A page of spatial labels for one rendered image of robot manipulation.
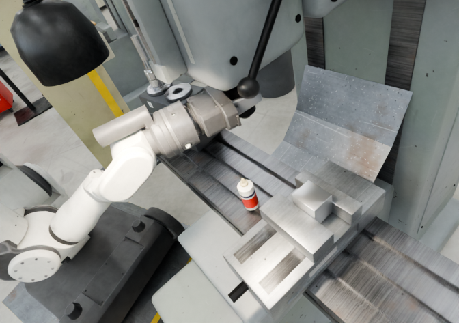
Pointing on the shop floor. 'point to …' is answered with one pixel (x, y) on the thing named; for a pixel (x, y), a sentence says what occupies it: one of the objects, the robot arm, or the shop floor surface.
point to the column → (401, 82)
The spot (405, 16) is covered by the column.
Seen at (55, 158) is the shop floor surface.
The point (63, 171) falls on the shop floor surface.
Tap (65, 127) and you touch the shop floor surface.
